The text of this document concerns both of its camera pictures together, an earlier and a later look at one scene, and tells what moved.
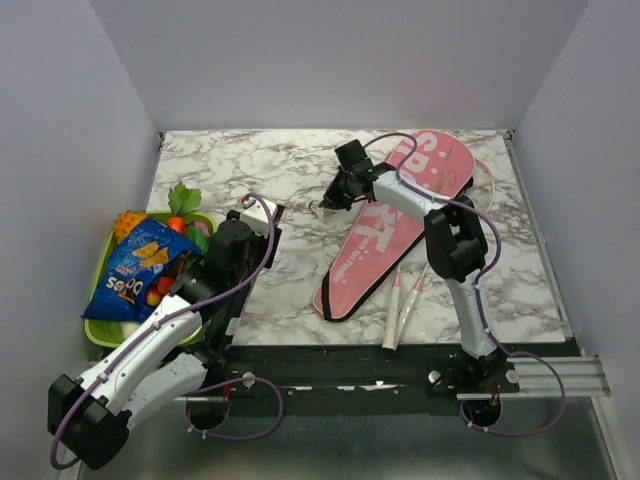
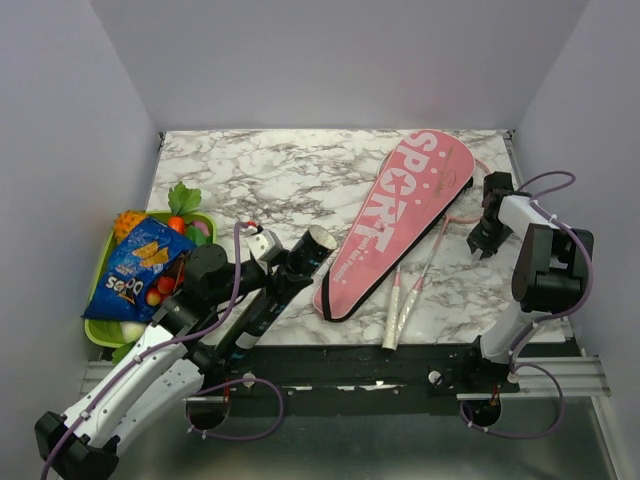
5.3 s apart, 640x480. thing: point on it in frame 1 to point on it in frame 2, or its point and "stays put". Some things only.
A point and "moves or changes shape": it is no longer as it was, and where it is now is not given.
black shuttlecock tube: x=219 y=317 moves or changes shape
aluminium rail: x=584 y=376 stays put
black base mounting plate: x=425 y=371 stays put
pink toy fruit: x=203 y=226 stays put
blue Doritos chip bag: x=142 y=257 stays put
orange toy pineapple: x=125 y=221 stays put
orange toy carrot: x=177 y=223 stays put
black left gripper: x=267 y=247 to x=288 y=287
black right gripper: x=332 y=199 to x=475 y=240
